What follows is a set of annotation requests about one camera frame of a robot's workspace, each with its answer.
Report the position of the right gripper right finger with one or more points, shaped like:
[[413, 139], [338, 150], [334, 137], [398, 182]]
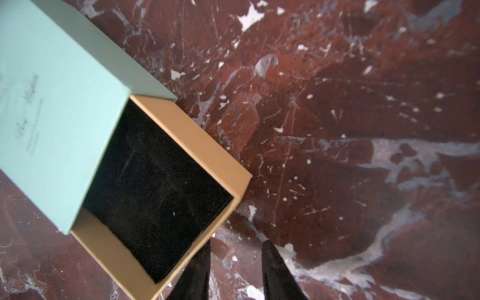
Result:
[[278, 282]]

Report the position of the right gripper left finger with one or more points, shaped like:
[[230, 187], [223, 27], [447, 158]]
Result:
[[194, 282]]

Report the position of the mint drawer jewelry box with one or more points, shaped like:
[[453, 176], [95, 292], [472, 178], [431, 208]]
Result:
[[64, 87]]

